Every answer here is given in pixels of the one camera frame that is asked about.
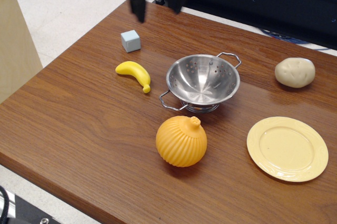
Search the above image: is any yellow toy banana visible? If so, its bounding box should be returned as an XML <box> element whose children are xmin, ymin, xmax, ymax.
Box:
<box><xmin>115</xmin><ymin>61</ymin><xmax>151</xmax><ymax>94</ymax></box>

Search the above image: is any grey cube block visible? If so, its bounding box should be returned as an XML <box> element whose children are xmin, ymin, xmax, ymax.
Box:
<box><xmin>121</xmin><ymin>30</ymin><xmax>141</xmax><ymax>53</ymax></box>

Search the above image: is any light wooden panel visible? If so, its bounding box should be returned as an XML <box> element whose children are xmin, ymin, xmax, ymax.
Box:
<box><xmin>0</xmin><ymin>0</ymin><xmax>43</xmax><ymax>102</ymax></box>

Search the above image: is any beige toy potato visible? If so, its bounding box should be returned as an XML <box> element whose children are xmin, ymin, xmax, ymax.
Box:
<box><xmin>274</xmin><ymin>57</ymin><xmax>315</xmax><ymax>88</ymax></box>

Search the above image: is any orange ribbed toy onion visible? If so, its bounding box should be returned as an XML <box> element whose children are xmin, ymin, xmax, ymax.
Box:
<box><xmin>156</xmin><ymin>116</ymin><xmax>207</xmax><ymax>167</ymax></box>

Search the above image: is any yellow ceramic plate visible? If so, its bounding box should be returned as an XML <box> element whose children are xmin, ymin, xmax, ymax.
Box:
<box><xmin>246</xmin><ymin>116</ymin><xmax>329</xmax><ymax>182</ymax></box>

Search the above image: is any black base with screw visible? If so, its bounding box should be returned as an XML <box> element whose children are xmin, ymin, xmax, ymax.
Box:
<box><xmin>7</xmin><ymin>195</ymin><xmax>60</xmax><ymax>224</ymax></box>

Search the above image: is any steel colander with handles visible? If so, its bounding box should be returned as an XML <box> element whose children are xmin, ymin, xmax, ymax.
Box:
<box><xmin>159</xmin><ymin>52</ymin><xmax>242</xmax><ymax>113</ymax></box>

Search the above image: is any black metal frame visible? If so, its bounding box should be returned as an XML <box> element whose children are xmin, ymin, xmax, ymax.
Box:
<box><xmin>184</xmin><ymin>0</ymin><xmax>336</xmax><ymax>49</ymax></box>

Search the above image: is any black braided cable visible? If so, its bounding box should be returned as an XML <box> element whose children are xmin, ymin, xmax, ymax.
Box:
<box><xmin>0</xmin><ymin>185</ymin><xmax>10</xmax><ymax>221</ymax></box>

